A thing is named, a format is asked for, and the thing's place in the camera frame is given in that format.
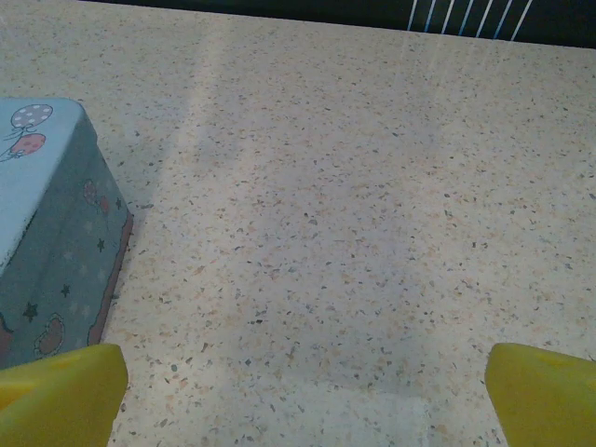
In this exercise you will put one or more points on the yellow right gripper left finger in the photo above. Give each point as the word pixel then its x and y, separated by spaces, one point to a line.
pixel 60 400

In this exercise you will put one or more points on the light blue cartoon tin box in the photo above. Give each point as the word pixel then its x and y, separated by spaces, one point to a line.
pixel 51 223

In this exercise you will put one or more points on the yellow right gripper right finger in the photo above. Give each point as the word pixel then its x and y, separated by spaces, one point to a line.
pixel 545 400

